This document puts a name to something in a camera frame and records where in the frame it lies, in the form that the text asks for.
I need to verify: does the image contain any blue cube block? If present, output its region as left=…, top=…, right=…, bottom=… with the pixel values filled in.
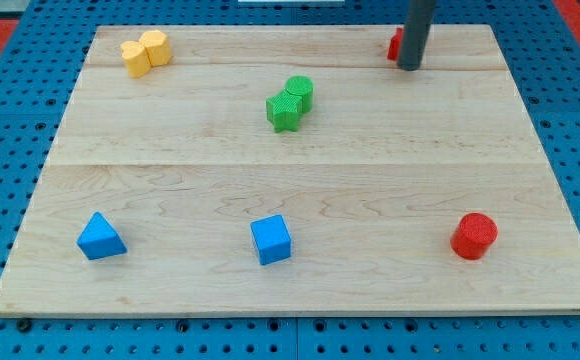
left=250, top=215, right=292, bottom=266

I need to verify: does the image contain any wooden board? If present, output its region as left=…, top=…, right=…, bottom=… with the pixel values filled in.
left=0, top=25, right=580, bottom=319

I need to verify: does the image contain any green star block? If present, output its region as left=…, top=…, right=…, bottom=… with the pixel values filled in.
left=266, top=90, right=303, bottom=133

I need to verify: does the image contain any green cylinder block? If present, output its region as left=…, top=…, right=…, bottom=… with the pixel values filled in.
left=285, top=75, right=314, bottom=113

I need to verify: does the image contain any red block behind rod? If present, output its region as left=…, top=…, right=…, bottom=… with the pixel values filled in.
left=387, top=27, right=404, bottom=61

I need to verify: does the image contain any red cylinder block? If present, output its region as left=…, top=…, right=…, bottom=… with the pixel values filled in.
left=450, top=212, right=498, bottom=260

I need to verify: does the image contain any yellow hexagon block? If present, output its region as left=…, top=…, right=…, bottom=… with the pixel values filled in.
left=139, top=30, right=173, bottom=67

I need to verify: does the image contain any blue triangle block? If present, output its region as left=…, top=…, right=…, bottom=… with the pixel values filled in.
left=76, top=212, right=127, bottom=260

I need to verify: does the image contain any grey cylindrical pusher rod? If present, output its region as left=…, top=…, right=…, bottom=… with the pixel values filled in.
left=397, top=0, right=437, bottom=71

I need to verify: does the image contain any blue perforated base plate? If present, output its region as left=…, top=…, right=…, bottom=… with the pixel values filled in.
left=0, top=0, right=580, bottom=359

